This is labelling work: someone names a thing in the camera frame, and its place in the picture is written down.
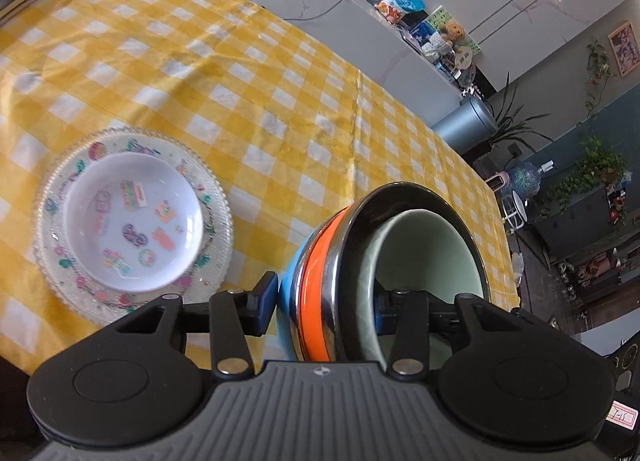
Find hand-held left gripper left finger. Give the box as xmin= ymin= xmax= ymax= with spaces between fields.
xmin=112 ymin=271 xmax=279 ymax=378

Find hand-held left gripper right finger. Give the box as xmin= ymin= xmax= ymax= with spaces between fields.
xmin=372 ymin=288 xmax=526 ymax=378

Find blue steel bowl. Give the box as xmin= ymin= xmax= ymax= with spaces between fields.
xmin=274 ymin=240 xmax=312 ymax=363

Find blue orange steel bowls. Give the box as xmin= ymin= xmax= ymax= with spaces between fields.
xmin=297 ymin=182 xmax=492 ymax=373

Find green ceramic bowl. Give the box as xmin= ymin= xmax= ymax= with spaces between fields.
xmin=357 ymin=210 xmax=480 ymax=373

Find clear glass cartoon plate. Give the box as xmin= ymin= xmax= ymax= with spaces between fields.
xmin=34 ymin=126 xmax=235 ymax=327

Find white printed plastic plate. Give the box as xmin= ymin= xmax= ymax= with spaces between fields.
xmin=62 ymin=151 xmax=205 ymax=293

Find white round stool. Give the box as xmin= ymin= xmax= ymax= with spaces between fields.
xmin=502 ymin=190 xmax=529 ymax=233

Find pink and white heater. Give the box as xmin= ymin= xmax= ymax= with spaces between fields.
xmin=486 ymin=171 xmax=511 ymax=195

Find large water bottle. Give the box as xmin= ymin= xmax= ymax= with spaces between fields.
xmin=509 ymin=162 xmax=544 ymax=200

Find silver trash can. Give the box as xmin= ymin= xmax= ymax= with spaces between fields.
xmin=430 ymin=96 xmax=500 ymax=155

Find yellow checked tablecloth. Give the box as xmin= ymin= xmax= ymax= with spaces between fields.
xmin=0 ymin=0 xmax=522 ymax=374

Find dark blue cabinet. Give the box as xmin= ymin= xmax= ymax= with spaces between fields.
xmin=531 ymin=91 xmax=640 ymax=264

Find tall leafy potted plant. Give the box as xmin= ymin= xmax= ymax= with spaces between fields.
xmin=486 ymin=72 xmax=553 ymax=152

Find bushy green plant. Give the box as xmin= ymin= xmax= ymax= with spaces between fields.
xmin=544 ymin=135 xmax=630 ymax=214

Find white paper tag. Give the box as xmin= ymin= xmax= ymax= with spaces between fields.
xmin=604 ymin=400 xmax=640 ymax=435

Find patterned cup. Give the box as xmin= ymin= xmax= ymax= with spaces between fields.
xmin=421 ymin=33 xmax=453 ymax=62

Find brown teddy bear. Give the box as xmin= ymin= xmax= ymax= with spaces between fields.
xmin=439 ymin=22 xmax=469 ymax=54

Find blue snack bag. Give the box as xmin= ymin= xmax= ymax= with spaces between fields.
xmin=374 ymin=0 xmax=427 ymax=25

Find hanging vine plant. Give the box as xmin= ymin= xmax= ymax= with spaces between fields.
xmin=581 ymin=37 xmax=617 ymax=118

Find framed wall picture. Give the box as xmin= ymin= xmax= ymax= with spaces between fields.
xmin=607 ymin=20 xmax=640 ymax=78

